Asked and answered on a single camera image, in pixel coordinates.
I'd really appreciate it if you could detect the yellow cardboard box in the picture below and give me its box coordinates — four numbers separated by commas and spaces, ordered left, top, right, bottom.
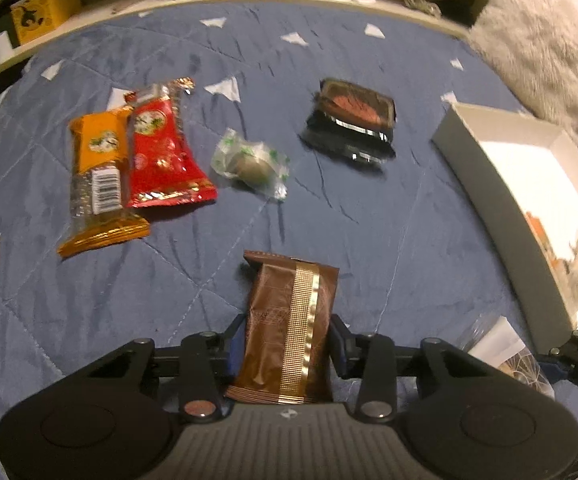
10, 0, 82, 46

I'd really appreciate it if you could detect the fluffy white pillow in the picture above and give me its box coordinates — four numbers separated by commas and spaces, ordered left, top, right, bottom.
469, 0, 578, 133

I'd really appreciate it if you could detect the orange snack packet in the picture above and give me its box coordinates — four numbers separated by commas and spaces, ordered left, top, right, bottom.
525, 211, 567, 273
56, 107, 152, 259

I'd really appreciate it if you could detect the red snack packet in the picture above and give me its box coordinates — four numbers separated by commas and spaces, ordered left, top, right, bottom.
124, 77, 218, 209

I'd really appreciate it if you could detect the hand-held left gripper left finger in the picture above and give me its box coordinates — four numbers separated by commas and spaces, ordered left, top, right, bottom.
84, 312, 247, 421

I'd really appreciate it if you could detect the blue quilt with white triangles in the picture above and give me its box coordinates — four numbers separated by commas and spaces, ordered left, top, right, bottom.
0, 0, 578, 480

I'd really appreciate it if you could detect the clear round pastry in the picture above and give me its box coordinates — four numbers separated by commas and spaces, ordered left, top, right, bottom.
461, 312, 556, 401

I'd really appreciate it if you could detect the white cardboard box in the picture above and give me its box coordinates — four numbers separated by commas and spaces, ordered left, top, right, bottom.
431, 102, 578, 343

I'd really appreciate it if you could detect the small metal trinket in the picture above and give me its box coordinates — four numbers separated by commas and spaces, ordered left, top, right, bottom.
404, 0, 442, 18

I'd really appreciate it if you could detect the green white snack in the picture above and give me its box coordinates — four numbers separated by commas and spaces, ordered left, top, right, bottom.
211, 128, 290, 202

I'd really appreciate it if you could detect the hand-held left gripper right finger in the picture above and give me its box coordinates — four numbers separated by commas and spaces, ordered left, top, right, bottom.
329, 312, 494, 418

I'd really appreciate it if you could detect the black tray pastry packet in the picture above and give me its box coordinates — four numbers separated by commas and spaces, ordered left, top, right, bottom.
303, 77, 398, 163

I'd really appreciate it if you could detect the brown gold-striped snack packet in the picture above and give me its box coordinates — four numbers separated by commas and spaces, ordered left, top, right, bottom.
226, 249, 340, 406

